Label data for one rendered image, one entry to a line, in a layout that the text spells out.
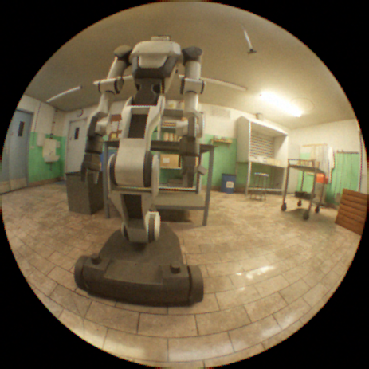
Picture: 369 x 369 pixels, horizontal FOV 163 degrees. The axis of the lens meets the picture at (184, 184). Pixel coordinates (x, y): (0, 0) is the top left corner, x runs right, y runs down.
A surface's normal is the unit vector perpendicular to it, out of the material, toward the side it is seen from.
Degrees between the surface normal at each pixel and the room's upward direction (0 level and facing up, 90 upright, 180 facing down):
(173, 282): 45
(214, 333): 0
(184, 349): 0
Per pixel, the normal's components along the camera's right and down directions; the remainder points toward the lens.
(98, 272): 0.15, -0.59
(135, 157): 0.15, -0.26
